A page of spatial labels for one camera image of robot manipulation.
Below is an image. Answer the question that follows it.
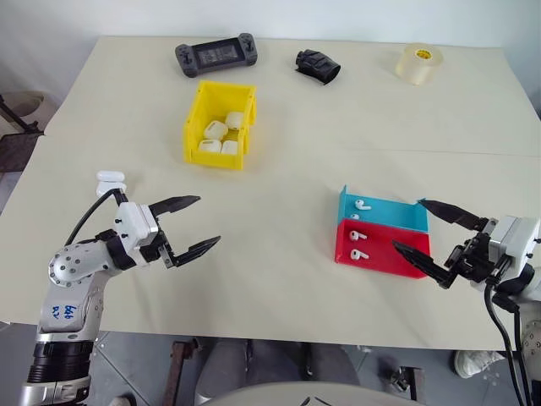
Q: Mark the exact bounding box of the pale rounded robot torso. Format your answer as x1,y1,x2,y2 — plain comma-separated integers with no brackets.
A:
193,381,424,406

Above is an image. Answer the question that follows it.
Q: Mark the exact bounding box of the clear adhesive tape roll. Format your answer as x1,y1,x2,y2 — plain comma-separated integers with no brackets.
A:
395,41,445,87

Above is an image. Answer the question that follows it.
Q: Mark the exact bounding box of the rusty metal table leg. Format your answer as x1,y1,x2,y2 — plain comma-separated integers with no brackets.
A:
170,337,200,392
387,365,426,402

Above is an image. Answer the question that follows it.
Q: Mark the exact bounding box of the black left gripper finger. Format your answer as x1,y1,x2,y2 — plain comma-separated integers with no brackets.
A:
147,195,201,218
172,235,222,268

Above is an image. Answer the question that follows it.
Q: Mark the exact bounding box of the black metal frame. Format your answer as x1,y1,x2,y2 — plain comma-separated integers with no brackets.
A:
0,95,46,139

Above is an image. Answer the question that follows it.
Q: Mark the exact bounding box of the beige round stool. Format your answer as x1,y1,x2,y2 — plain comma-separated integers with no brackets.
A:
1,90,46,117

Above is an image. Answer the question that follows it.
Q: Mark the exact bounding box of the red plastic tray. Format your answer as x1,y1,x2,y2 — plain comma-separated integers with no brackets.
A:
333,217,433,281

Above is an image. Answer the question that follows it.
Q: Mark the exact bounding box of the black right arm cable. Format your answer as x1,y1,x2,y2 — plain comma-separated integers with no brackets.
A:
484,283,529,406
493,294,523,360

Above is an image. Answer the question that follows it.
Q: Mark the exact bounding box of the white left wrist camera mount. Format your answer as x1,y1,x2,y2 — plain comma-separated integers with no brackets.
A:
113,201,160,266

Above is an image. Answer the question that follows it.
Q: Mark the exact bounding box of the black handheld game console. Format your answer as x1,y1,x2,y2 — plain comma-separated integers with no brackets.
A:
174,31,260,80

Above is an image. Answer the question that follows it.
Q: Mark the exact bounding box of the dark brown board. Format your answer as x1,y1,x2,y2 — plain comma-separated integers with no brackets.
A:
0,133,44,174

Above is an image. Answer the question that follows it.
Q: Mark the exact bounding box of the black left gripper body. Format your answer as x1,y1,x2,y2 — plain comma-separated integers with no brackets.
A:
139,229,179,271

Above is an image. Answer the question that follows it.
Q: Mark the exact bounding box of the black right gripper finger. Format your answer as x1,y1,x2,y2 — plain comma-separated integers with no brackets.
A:
391,239,459,290
422,200,488,232

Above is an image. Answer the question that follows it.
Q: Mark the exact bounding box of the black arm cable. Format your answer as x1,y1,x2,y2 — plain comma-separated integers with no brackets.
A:
493,294,523,360
484,283,529,406
63,189,128,247

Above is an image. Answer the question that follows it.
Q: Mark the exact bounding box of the crumpled black sleeve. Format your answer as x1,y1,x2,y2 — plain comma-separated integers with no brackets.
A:
293,48,342,87

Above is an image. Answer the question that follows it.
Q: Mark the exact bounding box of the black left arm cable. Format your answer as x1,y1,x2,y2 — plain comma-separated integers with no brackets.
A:
63,189,128,247

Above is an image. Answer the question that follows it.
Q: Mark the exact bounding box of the yellow plastic bin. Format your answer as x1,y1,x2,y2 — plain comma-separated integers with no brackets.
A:
182,80,259,172

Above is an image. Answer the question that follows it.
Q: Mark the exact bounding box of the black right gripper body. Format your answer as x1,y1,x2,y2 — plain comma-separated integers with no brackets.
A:
443,217,509,286

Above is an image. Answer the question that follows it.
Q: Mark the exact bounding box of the white sneaker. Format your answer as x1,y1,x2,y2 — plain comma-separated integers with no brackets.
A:
453,349,506,380

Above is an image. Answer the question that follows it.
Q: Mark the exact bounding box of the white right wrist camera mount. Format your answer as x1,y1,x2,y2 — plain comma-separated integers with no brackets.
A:
484,215,541,276

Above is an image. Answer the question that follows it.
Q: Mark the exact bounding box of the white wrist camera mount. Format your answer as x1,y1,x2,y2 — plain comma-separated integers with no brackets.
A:
484,215,541,276
113,201,160,266

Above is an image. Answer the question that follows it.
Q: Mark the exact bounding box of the open white charging case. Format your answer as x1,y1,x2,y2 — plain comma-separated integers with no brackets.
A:
95,169,128,197

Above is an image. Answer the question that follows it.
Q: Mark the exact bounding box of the blue plastic tray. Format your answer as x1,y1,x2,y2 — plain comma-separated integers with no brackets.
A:
337,184,430,235

